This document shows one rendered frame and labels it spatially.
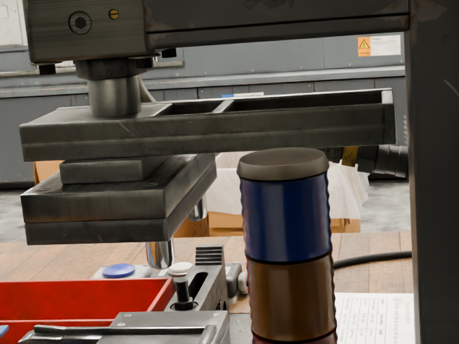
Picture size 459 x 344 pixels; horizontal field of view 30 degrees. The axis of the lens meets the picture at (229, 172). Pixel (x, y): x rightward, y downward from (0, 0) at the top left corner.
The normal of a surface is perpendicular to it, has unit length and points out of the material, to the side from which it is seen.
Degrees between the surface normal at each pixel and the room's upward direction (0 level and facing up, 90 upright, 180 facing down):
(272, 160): 7
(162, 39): 90
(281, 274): 76
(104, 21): 90
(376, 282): 0
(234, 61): 90
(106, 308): 90
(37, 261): 0
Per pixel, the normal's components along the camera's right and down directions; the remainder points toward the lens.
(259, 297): -0.77, -0.04
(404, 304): -0.07, -0.97
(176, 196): 0.98, -0.04
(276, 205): -0.24, -0.01
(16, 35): -0.22, 0.23
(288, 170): 0.04, -0.11
